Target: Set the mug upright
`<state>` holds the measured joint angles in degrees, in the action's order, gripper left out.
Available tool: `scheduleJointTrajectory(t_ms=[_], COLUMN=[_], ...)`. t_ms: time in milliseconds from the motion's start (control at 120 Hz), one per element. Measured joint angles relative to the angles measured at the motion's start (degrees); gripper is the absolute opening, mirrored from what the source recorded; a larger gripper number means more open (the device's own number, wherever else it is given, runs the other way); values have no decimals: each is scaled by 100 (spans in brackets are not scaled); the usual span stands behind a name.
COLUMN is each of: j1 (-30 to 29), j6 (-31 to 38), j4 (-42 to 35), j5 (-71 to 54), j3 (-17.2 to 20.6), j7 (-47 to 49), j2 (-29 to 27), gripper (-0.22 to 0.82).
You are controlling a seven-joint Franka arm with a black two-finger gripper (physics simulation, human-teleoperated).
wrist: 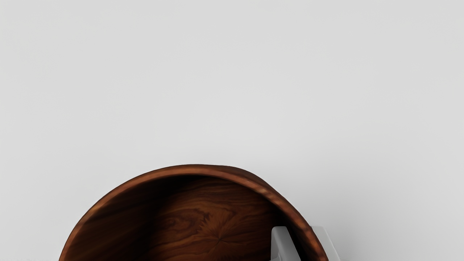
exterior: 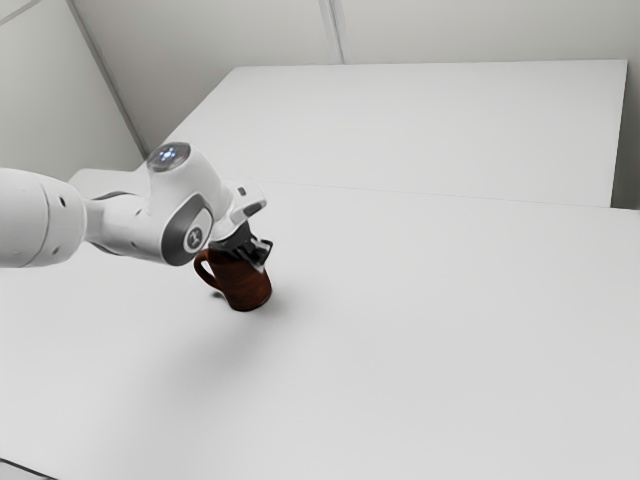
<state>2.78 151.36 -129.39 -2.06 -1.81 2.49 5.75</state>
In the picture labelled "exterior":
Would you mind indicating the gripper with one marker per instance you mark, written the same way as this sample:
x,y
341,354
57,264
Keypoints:
x,y
242,244

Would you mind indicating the brown ceramic mug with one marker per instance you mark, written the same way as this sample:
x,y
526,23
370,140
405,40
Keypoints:
x,y
240,285

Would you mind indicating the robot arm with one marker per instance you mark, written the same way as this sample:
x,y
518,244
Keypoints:
x,y
165,215

